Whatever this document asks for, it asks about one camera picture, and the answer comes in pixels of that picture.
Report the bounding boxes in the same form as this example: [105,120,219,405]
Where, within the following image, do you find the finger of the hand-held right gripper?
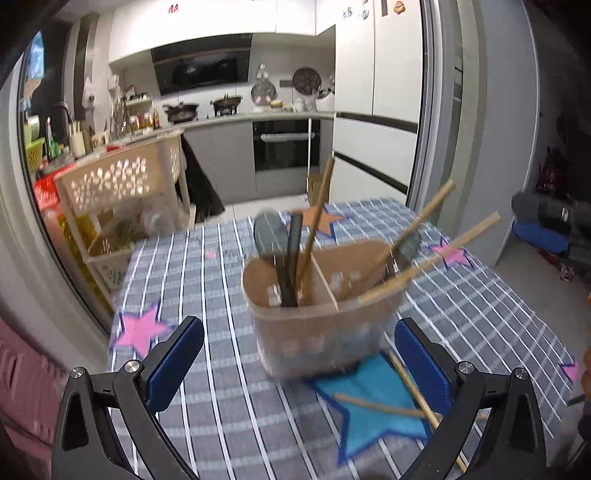
[512,191,574,253]

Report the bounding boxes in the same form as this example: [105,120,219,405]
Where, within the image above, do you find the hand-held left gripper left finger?
[52,316,206,480]

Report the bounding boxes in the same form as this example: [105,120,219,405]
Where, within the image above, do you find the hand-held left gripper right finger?
[393,318,548,480]

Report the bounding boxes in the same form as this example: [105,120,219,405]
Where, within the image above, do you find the pink utensil holder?
[241,240,414,382]

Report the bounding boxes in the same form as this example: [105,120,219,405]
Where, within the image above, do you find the clear grey plastic spoon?
[392,229,422,278]
[253,211,290,260]

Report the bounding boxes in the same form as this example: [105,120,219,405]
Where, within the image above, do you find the black chopstick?
[276,211,304,308]

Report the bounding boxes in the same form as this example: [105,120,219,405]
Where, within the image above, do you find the red bag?
[536,148,574,195]

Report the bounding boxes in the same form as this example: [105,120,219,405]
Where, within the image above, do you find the grey plaid star tablecloth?
[107,198,583,480]

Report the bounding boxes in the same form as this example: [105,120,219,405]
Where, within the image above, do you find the stack of pink plastic stools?
[0,318,71,462]

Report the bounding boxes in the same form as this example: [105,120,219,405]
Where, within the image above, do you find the black hanging cloth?
[181,134,226,223]

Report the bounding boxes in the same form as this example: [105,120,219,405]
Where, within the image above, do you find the beige plastic trolley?
[54,130,197,297]

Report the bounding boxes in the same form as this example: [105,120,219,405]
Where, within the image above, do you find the cardboard box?
[307,173,331,206]

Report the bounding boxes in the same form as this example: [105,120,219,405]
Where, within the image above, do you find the white refrigerator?
[332,0,424,206]

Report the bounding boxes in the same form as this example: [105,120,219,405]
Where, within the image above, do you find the red plastic basket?
[34,161,77,211]

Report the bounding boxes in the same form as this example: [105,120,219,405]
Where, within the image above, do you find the knife block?
[69,122,89,158]

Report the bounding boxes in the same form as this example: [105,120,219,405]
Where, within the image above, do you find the black built-in oven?
[252,117,322,174]

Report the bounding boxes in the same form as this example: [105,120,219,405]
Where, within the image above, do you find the white spice rack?
[111,95,156,137]

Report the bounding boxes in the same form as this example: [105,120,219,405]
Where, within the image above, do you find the black wok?
[164,102,201,123]

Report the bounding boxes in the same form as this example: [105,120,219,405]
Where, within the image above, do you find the black cooking pot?
[211,95,243,116]

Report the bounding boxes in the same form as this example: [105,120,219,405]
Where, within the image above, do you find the black kitchen faucet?
[53,102,75,136]

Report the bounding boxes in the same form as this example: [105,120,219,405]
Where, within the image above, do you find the round dark steamer rack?
[292,67,321,93]

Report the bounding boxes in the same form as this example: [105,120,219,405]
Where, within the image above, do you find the round pink rack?
[250,80,277,105]

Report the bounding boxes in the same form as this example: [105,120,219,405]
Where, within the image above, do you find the black range hood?
[151,33,254,97]

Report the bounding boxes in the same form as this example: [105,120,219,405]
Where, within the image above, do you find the white upper cabinets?
[108,0,319,65]

